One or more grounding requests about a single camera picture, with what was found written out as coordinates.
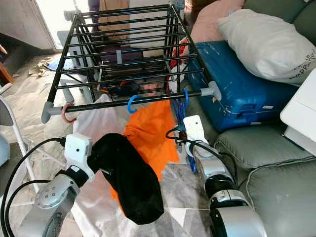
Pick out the white hanging garment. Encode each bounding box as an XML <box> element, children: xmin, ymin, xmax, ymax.
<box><xmin>128</xmin><ymin>0</ymin><xmax>176</xmax><ymax>50</ymax></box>

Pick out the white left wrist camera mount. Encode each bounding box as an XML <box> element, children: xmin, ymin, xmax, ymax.
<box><xmin>64</xmin><ymin>133</ymin><xmax>93</xmax><ymax>181</ymax></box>

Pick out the black metal drying rack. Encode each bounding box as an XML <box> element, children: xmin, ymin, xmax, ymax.
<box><xmin>40</xmin><ymin>4</ymin><xmax>223</xmax><ymax>149</ymax></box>

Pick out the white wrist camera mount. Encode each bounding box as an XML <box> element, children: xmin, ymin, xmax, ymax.
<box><xmin>183</xmin><ymin>115</ymin><xmax>208</xmax><ymax>156</ymax></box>
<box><xmin>64</xmin><ymin>133</ymin><xmax>93</xmax><ymax>181</ymax></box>

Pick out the brown hanging garment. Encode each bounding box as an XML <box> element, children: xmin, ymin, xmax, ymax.
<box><xmin>99</xmin><ymin>0</ymin><xmax>130</xmax><ymax>42</ymax></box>

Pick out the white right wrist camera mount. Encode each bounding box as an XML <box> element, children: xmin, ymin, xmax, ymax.
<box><xmin>183</xmin><ymin>115</ymin><xmax>208</xmax><ymax>156</ymax></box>

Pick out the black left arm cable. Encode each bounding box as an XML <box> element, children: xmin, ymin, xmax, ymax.
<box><xmin>7</xmin><ymin>179</ymin><xmax>55</xmax><ymax>237</ymax></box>
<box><xmin>1</xmin><ymin>138</ymin><xmax>67</xmax><ymax>237</ymax></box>

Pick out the white pillow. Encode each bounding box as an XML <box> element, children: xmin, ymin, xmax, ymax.
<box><xmin>216</xmin><ymin>8</ymin><xmax>316</xmax><ymax>87</ymax></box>

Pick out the blue hard suitcase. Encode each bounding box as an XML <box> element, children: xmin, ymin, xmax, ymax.
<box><xmin>188</xmin><ymin>40</ymin><xmax>299</xmax><ymax>133</ymax></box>

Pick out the orange shirt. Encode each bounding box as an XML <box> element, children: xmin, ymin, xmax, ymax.
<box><xmin>111</xmin><ymin>100</ymin><xmax>180</xmax><ymax>215</ymax></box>

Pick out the pink plastic hanger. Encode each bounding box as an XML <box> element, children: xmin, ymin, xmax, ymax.
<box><xmin>61</xmin><ymin>103</ymin><xmax>76</xmax><ymax>124</ymax></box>

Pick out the blue floor mat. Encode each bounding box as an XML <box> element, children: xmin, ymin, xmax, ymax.
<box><xmin>47</xmin><ymin>58</ymin><xmax>64</xmax><ymax>71</ymax></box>

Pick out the pink blanket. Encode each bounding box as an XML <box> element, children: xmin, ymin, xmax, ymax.
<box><xmin>190</xmin><ymin>0</ymin><xmax>245</xmax><ymax>44</ymax></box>

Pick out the white cabinet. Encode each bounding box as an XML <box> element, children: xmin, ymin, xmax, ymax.
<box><xmin>280</xmin><ymin>81</ymin><xmax>316</xmax><ymax>156</ymax></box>

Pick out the dark purple garment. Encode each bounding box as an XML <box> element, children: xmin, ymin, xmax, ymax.
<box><xmin>101</xmin><ymin>45</ymin><xmax>144</xmax><ymax>67</ymax></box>

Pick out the light blue plastic child chair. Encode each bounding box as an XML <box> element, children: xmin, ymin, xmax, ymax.
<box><xmin>57</xmin><ymin>31</ymin><xmax>94</xmax><ymax>92</ymax></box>

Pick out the white shirt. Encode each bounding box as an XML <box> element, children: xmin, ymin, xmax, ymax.
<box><xmin>72</xmin><ymin>94</ymin><xmax>129</xmax><ymax>237</ymax></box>

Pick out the black shirt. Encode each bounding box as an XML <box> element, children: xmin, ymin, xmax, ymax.
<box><xmin>88</xmin><ymin>132</ymin><xmax>164</xmax><ymax>226</ymax></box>

